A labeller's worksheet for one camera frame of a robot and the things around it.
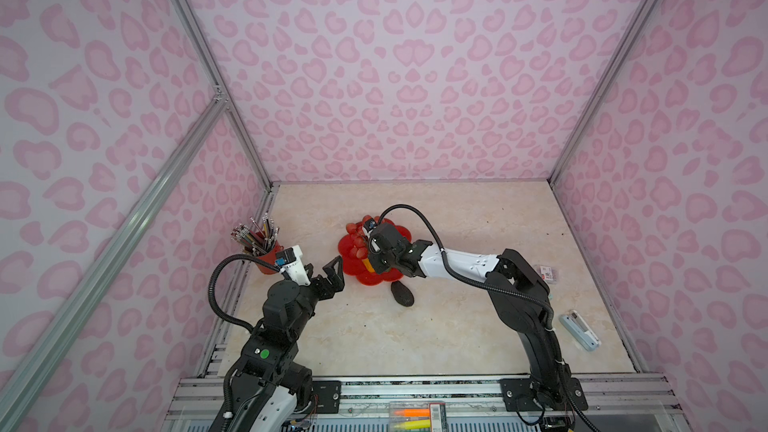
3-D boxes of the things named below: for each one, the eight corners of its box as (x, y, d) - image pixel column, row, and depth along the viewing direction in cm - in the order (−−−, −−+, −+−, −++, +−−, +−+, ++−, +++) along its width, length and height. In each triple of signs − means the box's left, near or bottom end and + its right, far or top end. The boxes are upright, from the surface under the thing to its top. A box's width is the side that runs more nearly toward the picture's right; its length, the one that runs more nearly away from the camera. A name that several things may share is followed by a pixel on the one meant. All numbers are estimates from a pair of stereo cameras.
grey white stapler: (586, 354, 82) (592, 351, 79) (559, 318, 88) (564, 313, 85) (597, 349, 82) (604, 345, 80) (570, 313, 89) (575, 308, 86)
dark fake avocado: (405, 310, 89) (406, 306, 86) (387, 291, 93) (387, 286, 90) (415, 301, 91) (416, 297, 88) (397, 283, 94) (397, 278, 92)
